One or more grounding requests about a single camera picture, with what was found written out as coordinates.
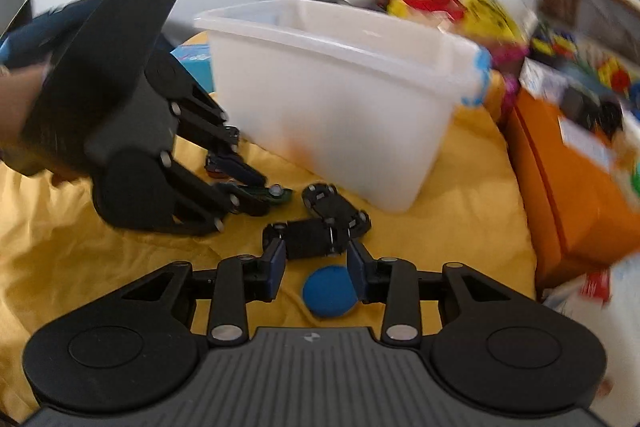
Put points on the dark blue mesh playpen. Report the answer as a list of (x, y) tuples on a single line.
[(30, 37)]

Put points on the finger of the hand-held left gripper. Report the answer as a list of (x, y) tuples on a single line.
[(245, 205), (235, 169)]

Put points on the white packet red label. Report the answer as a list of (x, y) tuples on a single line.
[(615, 332)]

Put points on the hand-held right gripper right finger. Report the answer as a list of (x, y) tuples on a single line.
[(357, 272)]

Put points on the orange flat box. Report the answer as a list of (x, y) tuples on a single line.
[(565, 197)]

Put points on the yellow cartoon bag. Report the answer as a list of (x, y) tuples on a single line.
[(475, 7)]

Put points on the blue round disc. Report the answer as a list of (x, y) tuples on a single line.
[(327, 292)]

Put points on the yellow blanket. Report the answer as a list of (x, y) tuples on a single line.
[(450, 232)]

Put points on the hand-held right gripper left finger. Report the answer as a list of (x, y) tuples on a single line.
[(275, 268)]

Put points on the dark green toy car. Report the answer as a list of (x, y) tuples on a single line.
[(280, 195)]

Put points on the light blue cardboard box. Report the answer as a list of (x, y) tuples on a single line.
[(195, 62)]

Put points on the black toy car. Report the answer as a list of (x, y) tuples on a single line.
[(305, 239), (335, 207)]

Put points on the white plastic bin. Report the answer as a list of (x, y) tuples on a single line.
[(340, 107)]

